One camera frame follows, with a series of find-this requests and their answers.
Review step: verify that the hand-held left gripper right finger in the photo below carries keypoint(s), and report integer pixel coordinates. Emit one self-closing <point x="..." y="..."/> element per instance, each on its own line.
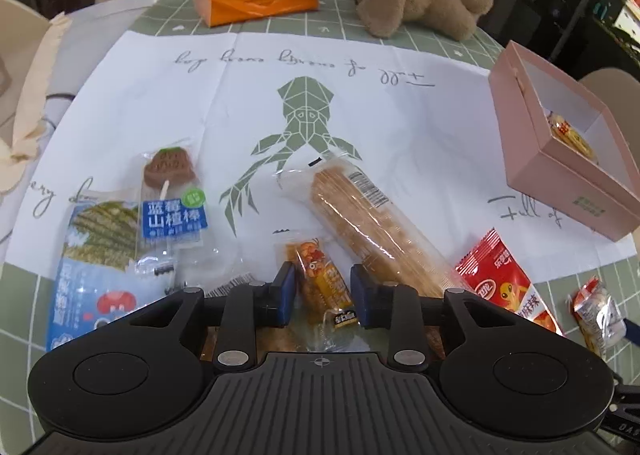
<point x="362" y="297"/>

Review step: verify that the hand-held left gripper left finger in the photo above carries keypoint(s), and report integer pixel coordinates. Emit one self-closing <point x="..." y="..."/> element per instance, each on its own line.
<point x="285" y="297"/>

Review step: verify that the small orange snack packet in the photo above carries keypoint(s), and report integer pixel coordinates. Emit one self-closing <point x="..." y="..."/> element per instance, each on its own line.
<point x="320" y="280"/>

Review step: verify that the long clear bread packet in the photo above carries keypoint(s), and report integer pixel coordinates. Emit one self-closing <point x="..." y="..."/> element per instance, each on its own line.
<point x="360" y="220"/>

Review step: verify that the clear white snack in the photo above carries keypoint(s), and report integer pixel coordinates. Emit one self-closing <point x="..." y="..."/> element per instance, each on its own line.
<point x="210" y="265"/>

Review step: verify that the small white snack packet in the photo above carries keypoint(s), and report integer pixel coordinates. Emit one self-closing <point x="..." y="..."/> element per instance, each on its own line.
<point x="595" y="310"/>

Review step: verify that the brown lollipop packet blue label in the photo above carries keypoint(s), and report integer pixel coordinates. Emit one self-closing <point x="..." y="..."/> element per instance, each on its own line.
<point x="172" y="220"/>

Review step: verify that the red snack packet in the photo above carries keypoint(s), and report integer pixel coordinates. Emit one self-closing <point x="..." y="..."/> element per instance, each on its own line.
<point x="505" y="285"/>

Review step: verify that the blue seaweed snack packet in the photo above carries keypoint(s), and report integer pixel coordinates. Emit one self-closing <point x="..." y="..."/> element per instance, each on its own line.
<point x="95" y="245"/>

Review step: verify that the pink cardboard box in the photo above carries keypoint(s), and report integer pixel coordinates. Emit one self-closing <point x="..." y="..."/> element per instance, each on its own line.
<point x="560" y="195"/>

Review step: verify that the white printed cloth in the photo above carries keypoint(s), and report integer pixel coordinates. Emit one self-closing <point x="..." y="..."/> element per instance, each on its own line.
<point x="400" y="110"/>

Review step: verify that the clear wrapped round pastry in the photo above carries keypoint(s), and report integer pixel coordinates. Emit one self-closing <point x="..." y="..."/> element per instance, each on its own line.
<point x="570" y="135"/>

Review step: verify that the cream fabric cloth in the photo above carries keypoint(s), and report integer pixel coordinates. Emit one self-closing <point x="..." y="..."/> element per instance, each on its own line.
<point x="35" y="100"/>

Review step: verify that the black fish tank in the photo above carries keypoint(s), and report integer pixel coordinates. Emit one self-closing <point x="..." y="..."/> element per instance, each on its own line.
<point x="607" y="10"/>

